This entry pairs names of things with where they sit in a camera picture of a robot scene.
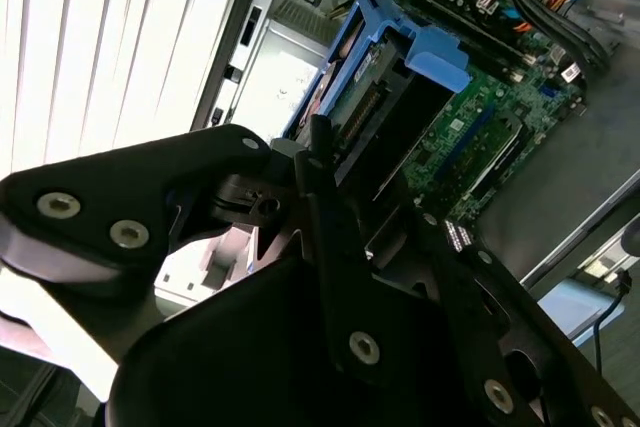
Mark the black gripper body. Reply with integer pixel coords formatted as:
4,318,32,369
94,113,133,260
104,256,516,427

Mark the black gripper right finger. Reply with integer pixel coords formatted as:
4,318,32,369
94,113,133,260
409,209,640,427

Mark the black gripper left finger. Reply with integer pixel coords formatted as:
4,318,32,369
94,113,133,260
0,115,389,383

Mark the hard disk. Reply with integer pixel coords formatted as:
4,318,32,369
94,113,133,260
279,0,474,208

